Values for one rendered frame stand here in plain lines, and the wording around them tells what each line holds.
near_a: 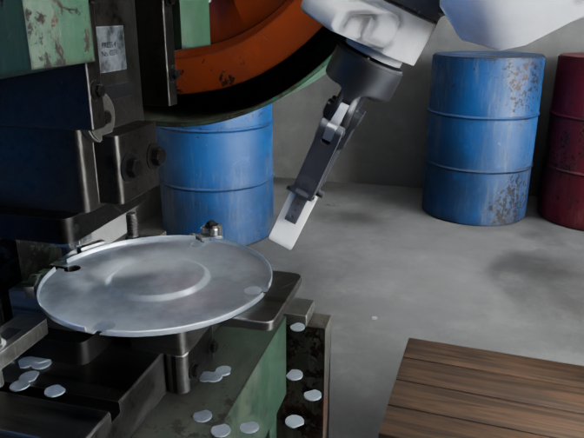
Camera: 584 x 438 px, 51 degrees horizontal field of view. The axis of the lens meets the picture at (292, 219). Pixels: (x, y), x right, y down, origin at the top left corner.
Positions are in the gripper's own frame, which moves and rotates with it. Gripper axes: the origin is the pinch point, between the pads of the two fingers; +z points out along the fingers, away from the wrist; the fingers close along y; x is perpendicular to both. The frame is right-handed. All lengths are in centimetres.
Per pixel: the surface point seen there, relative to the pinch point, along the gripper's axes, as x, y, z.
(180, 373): 3.7, -4.6, 23.6
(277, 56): 16.3, 33.1, -9.9
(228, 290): 3.1, -0.8, 12.2
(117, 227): 94, 199, 133
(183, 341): 5.1, -4.2, 19.4
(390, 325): -39, 140, 78
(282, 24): 17.6, 33.1, -14.6
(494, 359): -51, 65, 35
